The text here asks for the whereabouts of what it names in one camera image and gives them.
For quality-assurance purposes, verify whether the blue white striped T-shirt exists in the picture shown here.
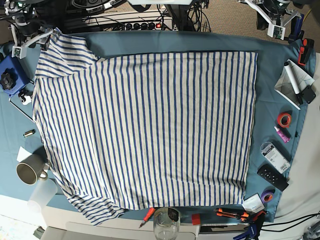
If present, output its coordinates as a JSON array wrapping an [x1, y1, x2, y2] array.
[[32, 29, 258, 225]]

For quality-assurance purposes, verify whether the white paper slip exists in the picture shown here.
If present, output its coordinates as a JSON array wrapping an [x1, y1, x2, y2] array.
[[16, 146, 32, 163]]

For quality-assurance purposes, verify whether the purple tape roll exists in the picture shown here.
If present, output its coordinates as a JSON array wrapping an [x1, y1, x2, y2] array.
[[260, 189, 275, 203]]

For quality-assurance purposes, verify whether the black remote control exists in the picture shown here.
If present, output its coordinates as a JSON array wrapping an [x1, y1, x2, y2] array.
[[257, 163, 289, 192]]

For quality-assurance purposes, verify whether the translucent plastic cup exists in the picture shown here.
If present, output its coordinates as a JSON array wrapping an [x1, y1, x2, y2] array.
[[27, 178, 58, 213]]

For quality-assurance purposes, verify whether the red cube block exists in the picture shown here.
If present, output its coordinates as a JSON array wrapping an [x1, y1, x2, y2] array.
[[191, 213, 201, 226]]

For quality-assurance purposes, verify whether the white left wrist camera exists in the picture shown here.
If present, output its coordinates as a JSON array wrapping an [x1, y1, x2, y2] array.
[[267, 23, 286, 40]]

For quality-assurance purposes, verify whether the orange black utility knife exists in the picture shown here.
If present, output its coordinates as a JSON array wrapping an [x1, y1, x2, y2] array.
[[214, 208, 250, 222]]

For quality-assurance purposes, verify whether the black power strip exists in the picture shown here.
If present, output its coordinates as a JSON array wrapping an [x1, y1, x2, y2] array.
[[120, 21, 172, 31]]

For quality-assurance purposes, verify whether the clear plastic packaged item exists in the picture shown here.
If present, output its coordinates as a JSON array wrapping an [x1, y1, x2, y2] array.
[[260, 141, 291, 174]]

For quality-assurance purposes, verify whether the white marker pen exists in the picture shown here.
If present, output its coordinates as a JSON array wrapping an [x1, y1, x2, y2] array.
[[284, 61, 303, 105]]

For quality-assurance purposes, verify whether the clear wine glass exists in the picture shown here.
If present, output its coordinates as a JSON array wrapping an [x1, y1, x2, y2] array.
[[153, 207, 181, 240]]

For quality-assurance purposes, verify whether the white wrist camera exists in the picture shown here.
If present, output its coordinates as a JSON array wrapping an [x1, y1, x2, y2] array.
[[11, 45, 28, 59], [267, 23, 286, 40]]

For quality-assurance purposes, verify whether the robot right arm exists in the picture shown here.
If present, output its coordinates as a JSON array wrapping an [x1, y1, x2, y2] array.
[[0, 0, 55, 49]]

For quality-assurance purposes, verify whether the white printed paper pad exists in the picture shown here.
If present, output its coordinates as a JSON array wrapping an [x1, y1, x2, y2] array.
[[274, 59, 315, 110]]

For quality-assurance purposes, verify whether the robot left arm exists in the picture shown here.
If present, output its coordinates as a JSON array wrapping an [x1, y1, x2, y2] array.
[[255, 0, 291, 31]]

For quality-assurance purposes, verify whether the white small card box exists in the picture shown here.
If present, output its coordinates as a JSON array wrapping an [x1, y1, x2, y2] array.
[[242, 193, 265, 214]]

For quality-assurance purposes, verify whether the black square adapter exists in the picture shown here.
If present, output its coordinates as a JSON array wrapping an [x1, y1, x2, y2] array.
[[301, 85, 316, 104]]

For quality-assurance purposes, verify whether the pink glue tube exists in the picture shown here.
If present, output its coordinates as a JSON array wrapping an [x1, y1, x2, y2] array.
[[274, 126, 290, 143]]

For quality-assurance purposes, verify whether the thin metal rod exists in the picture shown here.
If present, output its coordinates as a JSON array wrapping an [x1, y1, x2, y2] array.
[[8, 97, 35, 124]]

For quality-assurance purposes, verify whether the blue bar clamp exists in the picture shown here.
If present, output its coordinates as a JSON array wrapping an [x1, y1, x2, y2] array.
[[287, 13, 305, 44]]

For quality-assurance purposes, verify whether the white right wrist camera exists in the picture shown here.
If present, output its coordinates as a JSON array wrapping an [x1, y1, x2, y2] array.
[[11, 45, 28, 59]]

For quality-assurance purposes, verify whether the small brass battery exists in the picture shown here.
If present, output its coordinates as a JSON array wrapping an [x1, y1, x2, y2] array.
[[23, 129, 36, 138]]

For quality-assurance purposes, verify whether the blue black spring clamp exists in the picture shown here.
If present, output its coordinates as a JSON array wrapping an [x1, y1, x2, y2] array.
[[233, 210, 267, 240]]

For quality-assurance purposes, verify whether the red tape roll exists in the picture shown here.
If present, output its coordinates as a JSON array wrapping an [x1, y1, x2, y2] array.
[[277, 112, 292, 128]]

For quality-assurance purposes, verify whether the blue clamp block black knob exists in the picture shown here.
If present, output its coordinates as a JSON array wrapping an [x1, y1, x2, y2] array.
[[0, 55, 30, 97]]

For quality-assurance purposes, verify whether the orange black clamp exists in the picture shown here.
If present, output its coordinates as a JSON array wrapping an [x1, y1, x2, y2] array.
[[298, 38, 315, 66]]

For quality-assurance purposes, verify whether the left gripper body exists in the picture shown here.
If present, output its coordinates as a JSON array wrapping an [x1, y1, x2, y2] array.
[[256, 4, 285, 31]]

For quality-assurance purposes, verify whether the teal table cloth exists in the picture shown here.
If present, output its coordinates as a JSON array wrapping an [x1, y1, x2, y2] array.
[[0, 31, 306, 211]]

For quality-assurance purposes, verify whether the white black small clip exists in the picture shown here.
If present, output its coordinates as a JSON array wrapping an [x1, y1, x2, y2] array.
[[18, 89, 32, 106]]

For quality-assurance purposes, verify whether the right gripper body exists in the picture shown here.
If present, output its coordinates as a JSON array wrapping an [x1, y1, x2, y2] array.
[[11, 15, 40, 40]]

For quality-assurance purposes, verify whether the red handled screwdriver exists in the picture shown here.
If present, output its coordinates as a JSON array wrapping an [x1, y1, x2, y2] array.
[[139, 207, 156, 228]]

